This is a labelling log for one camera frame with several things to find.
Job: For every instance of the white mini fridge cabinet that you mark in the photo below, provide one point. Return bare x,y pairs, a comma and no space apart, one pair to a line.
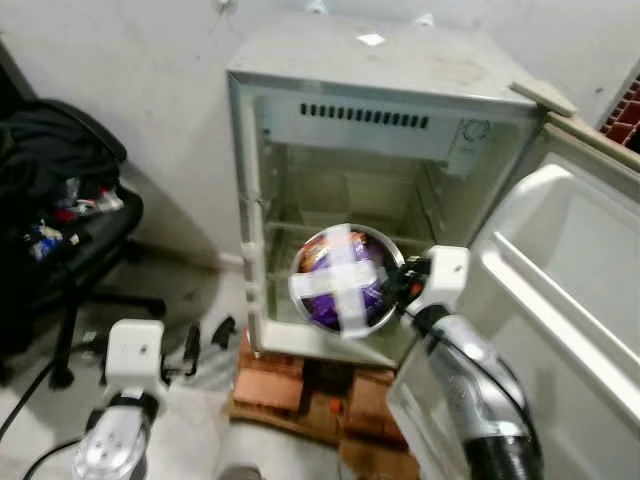
370,70

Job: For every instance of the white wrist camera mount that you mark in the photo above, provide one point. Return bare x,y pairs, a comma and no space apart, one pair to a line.
447,278
135,352

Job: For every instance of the red tile lattice screen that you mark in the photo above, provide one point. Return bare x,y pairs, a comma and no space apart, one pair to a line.
624,115

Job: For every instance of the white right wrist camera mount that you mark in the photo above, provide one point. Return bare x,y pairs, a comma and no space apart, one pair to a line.
447,278

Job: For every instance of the wooden base board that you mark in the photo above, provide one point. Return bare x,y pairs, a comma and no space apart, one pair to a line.
285,422

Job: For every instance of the taped bowl with purple contents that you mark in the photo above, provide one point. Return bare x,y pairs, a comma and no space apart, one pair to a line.
345,280

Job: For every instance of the beige fridge hinge cover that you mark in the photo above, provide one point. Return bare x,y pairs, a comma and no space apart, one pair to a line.
545,98

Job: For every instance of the white and red packet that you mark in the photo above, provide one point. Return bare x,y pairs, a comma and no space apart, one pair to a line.
95,200

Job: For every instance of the brown cardboard sheet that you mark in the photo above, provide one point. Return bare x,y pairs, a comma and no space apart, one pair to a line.
375,462

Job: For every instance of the blue and white packet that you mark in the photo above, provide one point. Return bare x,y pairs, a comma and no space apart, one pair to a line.
45,242

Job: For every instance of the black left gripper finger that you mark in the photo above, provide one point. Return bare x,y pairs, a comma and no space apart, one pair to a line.
193,345

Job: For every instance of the red clay brick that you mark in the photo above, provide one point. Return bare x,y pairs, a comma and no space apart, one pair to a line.
265,397
370,395
270,362

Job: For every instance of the small orange object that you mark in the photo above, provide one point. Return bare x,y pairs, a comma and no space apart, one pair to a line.
334,404

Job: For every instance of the round thermostat dial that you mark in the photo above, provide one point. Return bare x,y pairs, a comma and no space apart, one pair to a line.
476,134

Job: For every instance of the vented freezer compartment panel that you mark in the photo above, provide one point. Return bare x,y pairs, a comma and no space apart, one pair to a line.
370,125

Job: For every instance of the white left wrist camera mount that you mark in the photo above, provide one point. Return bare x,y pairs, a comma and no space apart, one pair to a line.
135,352

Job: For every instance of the black clothes pile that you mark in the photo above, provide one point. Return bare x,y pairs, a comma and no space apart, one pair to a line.
55,145

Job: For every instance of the black office chair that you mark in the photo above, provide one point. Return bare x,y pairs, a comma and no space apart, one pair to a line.
100,235

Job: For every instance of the white fridge door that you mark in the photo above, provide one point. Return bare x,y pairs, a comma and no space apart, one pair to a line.
560,270

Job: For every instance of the grey robot foot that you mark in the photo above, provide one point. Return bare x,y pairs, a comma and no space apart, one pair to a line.
240,473

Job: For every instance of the small white wall clip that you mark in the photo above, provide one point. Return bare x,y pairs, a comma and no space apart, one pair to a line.
319,6
425,18

